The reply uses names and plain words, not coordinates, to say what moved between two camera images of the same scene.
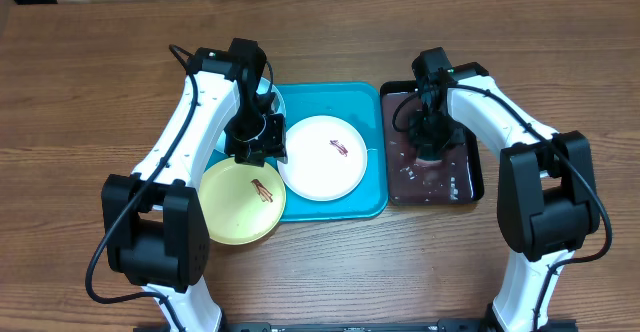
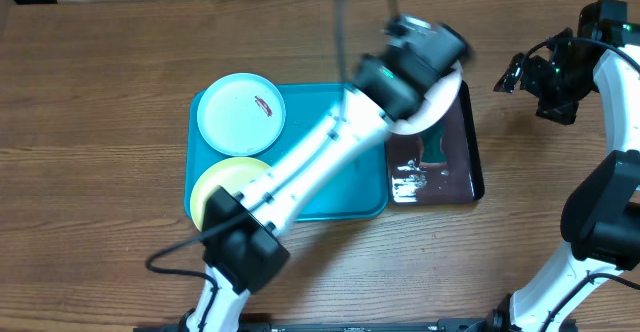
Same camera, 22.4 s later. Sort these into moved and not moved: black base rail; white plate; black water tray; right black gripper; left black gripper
Moved: right black gripper; left black gripper; white plate
Not moved: black base rail; black water tray
